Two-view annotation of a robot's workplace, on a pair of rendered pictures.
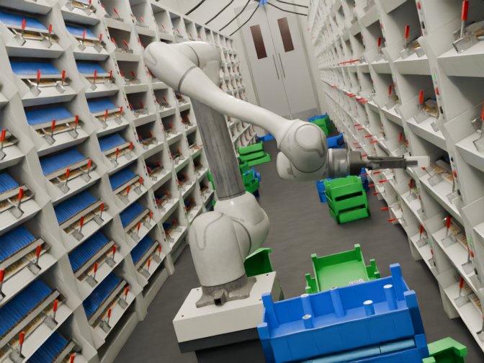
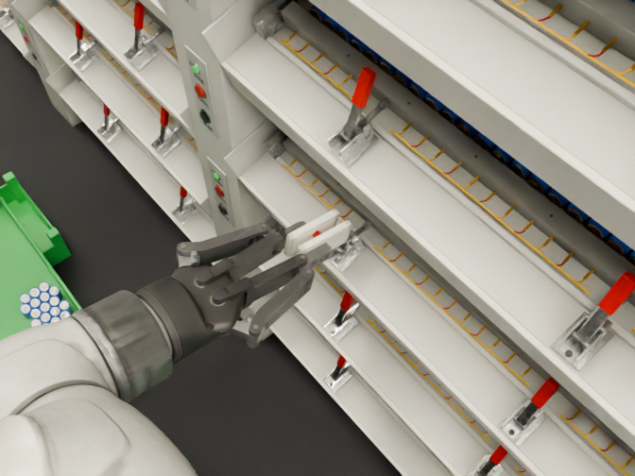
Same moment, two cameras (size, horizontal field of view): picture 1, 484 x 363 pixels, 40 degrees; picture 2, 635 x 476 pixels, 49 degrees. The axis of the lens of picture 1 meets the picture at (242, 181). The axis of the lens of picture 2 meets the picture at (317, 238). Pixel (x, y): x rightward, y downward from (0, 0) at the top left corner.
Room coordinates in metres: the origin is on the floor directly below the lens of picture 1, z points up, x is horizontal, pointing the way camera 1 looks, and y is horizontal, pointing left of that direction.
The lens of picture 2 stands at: (1.70, -0.22, 1.20)
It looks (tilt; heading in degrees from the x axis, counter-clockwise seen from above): 57 degrees down; 312
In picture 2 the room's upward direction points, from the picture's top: straight up
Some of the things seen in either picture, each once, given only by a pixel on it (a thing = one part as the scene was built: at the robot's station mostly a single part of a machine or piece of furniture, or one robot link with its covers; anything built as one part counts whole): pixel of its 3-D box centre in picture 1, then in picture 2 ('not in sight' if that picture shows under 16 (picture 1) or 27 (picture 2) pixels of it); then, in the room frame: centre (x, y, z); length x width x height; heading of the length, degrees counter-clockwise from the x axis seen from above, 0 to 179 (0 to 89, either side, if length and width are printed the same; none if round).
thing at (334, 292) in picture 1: (336, 301); not in sight; (1.37, -0.13, 0.44); 0.02 x 0.02 x 0.06
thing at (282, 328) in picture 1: (336, 312); not in sight; (1.30, -0.12, 0.44); 0.30 x 0.20 x 0.08; 84
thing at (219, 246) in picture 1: (216, 245); not in sight; (2.18, 0.14, 0.44); 0.18 x 0.16 x 0.22; 150
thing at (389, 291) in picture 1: (391, 301); not in sight; (1.29, -0.23, 0.44); 0.02 x 0.02 x 0.06
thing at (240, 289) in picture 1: (224, 287); not in sight; (2.15, 0.15, 0.30); 0.22 x 0.18 x 0.06; 168
